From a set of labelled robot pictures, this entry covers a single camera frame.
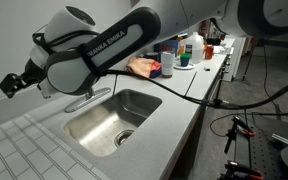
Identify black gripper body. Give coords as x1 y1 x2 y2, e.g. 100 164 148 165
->
0 59 46 98

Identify chrome sink faucet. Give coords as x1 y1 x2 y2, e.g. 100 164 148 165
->
64 87 111 113

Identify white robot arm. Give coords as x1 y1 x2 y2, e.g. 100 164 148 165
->
0 0 288 98

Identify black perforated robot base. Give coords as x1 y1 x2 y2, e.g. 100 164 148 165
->
234 115 288 180

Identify stainless steel sink basin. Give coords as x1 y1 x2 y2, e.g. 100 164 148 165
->
64 89 162 157

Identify blue cloth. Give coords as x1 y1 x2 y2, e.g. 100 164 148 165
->
150 69 162 79

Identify white cylindrical container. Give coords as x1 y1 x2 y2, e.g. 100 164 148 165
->
161 52 174 78

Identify green cup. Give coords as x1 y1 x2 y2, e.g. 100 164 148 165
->
180 53 191 67

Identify white plate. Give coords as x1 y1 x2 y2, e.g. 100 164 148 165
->
174 62 195 70

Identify white plastic jug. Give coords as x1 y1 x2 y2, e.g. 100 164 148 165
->
185 32 204 64

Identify orange can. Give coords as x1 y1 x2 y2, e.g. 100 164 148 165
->
205 45 214 60

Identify black orange clamp upper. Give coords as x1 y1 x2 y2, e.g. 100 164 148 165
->
224 116 256 154

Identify black orange clamp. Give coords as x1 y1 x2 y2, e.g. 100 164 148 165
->
217 160 264 180
224 116 256 154

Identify black orange clamp lower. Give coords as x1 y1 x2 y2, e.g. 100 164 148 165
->
217 160 264 180

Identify black tripod stand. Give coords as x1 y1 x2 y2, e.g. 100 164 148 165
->
242 36 288 81

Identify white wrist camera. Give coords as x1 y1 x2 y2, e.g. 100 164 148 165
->
37 79 56 99

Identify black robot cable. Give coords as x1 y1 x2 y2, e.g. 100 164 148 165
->
32 23 288 118

